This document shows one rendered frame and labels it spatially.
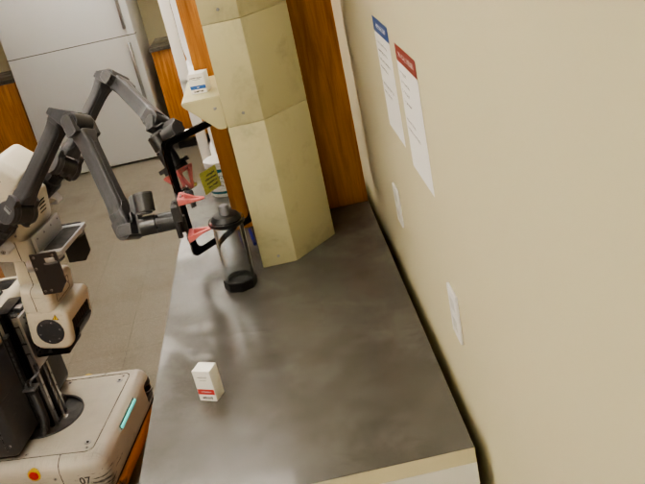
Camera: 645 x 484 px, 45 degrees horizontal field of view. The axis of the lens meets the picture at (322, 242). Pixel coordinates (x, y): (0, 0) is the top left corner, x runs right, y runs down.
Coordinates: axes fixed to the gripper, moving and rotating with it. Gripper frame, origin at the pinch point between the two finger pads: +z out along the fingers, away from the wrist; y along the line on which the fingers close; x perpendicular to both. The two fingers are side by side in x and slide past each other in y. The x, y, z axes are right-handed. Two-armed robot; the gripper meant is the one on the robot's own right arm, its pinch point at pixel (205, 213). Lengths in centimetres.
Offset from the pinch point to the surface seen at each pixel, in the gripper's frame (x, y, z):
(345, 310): -29, -26, 34
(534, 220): -137, 41, 56
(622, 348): -160, 38, 56
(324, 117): 46, 8, 42
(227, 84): 9.0, 33.8, 14.7
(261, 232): 9.1, -13.6, 14.1
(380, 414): -78, -26, 36
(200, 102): 8.9, 30.6, 5.7
